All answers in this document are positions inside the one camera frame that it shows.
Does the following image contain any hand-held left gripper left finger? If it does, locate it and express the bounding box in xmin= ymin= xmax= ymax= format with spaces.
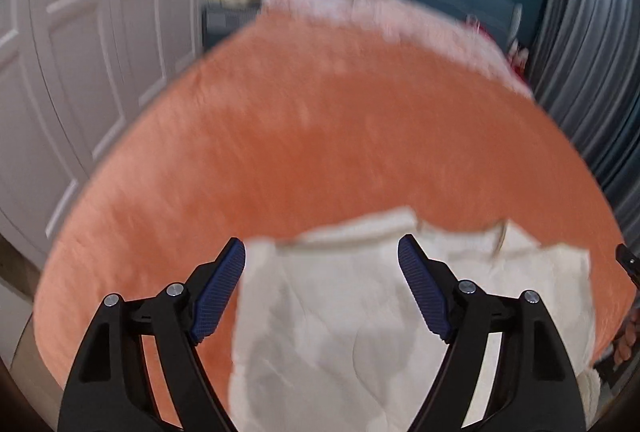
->
xmin=57 ymin=237 xmax=247 ymax=432

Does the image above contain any plush toy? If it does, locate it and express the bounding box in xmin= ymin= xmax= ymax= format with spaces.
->
xmin=507 ymin=44 xmax=531 ymax=79

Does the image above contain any orange plush bed blanket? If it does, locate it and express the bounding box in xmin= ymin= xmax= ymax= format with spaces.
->
xmin=34 ymin=7 xmax=638 ymax=428

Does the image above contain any person's right forearm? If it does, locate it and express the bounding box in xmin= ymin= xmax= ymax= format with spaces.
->
xmin=575 ymin=362 xmax=603 ymax=420

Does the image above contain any red cloth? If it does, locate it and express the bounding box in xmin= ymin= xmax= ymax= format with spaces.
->
xmin=465 ymin=14 xmax=493 ymax=38

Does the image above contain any grey nightstand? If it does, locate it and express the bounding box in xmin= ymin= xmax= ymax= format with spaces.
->
xmin=204 ymin=4 xmax=261 ymax=48

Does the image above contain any pink quilt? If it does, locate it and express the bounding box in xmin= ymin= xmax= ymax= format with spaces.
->
xmin=262 ymin=0 xmax=533 ymax=98

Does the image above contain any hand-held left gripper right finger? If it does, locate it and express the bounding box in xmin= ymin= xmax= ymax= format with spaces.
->
xmin=397 ymin=234 xmax=587 ymax=432

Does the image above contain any white quilted jacket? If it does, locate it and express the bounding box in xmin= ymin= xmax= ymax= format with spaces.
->
xmin=227 ymin=206 xmax=596 ymax=432

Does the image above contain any grey curtain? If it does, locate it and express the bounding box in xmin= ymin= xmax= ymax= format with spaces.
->
xmin=527 ymin=0 xmax=640 ymax=233

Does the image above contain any white panelled wardrobe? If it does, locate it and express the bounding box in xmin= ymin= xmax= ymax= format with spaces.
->
xmin=0 ymin=0 xmax=231 ymax=258

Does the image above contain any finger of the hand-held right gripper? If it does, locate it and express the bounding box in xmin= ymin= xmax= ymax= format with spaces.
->
xmin=615 ymin=242 xmax=640 ymax=287

